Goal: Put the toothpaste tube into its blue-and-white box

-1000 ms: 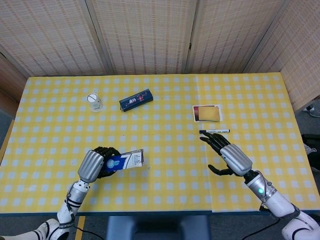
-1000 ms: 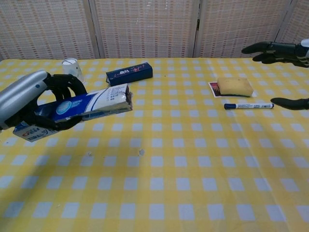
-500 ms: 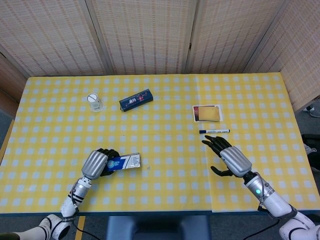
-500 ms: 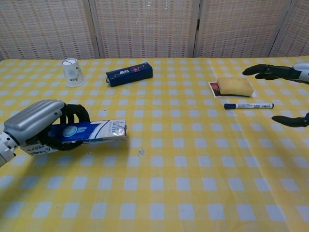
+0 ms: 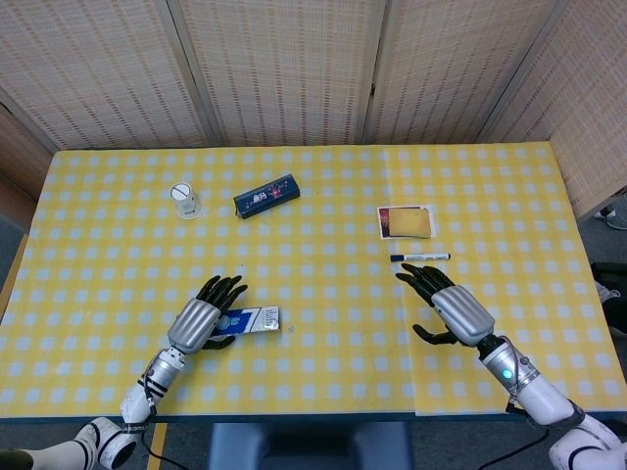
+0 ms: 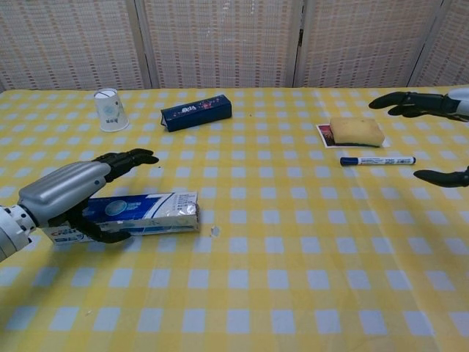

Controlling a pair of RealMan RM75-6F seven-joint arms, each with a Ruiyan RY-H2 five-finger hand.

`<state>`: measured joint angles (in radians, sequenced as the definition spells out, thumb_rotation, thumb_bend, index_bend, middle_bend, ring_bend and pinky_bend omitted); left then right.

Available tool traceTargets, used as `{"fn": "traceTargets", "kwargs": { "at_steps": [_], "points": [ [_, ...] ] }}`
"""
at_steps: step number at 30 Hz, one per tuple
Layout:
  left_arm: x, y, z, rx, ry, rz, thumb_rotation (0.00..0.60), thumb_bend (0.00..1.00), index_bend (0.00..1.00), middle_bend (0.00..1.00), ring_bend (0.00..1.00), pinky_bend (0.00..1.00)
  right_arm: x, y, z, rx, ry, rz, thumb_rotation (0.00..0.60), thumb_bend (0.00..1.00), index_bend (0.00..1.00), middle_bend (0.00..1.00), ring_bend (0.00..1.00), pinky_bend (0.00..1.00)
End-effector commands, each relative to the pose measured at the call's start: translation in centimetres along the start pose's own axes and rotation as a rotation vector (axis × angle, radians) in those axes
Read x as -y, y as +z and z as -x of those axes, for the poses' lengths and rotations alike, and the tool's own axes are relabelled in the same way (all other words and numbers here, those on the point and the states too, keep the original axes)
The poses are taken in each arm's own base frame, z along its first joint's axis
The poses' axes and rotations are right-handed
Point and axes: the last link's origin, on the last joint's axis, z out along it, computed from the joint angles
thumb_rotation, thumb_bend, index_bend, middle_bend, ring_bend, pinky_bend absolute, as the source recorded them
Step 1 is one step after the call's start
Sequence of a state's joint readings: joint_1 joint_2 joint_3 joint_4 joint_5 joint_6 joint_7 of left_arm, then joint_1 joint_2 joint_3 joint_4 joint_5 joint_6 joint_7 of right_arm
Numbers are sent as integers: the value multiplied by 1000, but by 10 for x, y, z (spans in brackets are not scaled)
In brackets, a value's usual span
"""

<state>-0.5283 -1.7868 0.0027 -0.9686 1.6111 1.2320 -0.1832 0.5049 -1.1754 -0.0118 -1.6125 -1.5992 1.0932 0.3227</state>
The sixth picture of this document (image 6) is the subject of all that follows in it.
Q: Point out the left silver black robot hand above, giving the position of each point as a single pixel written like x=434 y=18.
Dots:
x=62 y=190

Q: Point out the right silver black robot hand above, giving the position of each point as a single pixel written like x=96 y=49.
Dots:
x=421 y=102

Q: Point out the blue white toothpaste box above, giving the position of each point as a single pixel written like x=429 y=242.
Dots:
x=154 y=209

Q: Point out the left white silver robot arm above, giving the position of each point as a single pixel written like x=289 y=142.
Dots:
x=11 y=231

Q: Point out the dark blue patterned box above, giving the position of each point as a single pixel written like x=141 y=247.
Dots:
x=198 y=111

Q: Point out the yellow green sponge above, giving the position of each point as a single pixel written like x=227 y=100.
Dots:
x=355 y=130

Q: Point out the blue white marker pen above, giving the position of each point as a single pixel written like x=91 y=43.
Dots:
x=377 y=161

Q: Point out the white paper cup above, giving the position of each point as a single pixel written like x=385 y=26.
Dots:
x=110 y=110

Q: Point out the red photo card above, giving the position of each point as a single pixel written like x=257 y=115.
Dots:
x=324 y=133

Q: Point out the yellow white checkered tablecloth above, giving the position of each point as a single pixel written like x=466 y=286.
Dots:
x=256 y=275

